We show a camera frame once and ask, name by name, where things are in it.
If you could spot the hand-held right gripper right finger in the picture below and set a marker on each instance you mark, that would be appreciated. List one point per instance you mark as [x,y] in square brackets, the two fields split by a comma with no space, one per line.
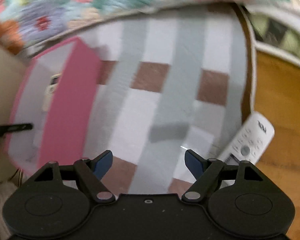
[193,163]

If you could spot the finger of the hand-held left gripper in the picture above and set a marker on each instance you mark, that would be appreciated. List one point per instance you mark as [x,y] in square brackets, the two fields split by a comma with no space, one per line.
[15,127]

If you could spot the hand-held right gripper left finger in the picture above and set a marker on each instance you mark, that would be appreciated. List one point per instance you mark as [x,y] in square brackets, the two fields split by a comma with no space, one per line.
[103,163]

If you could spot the pink cardboard box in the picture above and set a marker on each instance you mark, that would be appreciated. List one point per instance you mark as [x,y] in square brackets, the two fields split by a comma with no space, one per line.
[70,105]

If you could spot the white remote control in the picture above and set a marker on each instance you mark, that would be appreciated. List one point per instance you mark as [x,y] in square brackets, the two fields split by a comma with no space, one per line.
[252,137]

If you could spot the cream remote control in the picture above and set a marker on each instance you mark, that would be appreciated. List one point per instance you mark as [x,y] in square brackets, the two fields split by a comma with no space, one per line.
[51,90]

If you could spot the grey checked mat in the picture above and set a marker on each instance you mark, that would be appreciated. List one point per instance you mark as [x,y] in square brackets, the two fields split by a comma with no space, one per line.
[180,85]

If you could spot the floral quilt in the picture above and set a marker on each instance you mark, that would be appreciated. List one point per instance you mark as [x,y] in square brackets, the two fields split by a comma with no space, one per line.
[65,2]

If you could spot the green checked cloth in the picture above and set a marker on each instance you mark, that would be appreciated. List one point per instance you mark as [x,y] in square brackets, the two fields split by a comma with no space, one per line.
[282,35]

